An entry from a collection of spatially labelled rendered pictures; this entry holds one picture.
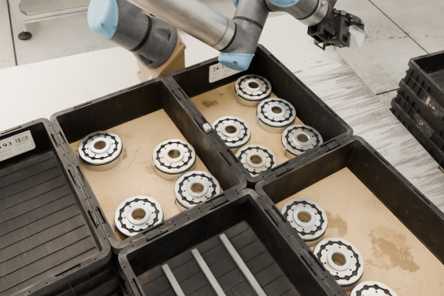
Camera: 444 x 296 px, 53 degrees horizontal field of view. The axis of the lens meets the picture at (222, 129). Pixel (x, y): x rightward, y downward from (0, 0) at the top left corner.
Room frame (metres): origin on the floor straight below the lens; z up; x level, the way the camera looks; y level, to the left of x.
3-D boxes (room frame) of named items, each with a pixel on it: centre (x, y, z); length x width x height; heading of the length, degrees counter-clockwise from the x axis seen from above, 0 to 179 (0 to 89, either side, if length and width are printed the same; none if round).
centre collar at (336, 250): (0.43, -0.25, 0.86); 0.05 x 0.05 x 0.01
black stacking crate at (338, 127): (0.80, -0.08, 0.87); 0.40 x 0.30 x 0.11; 34
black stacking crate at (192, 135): (0.63, 0.17, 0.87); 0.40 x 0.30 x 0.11; 34
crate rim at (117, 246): (0.63, 0.17, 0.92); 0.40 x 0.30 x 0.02; 34
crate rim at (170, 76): (0.80, -0.08, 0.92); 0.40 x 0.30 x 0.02; 34
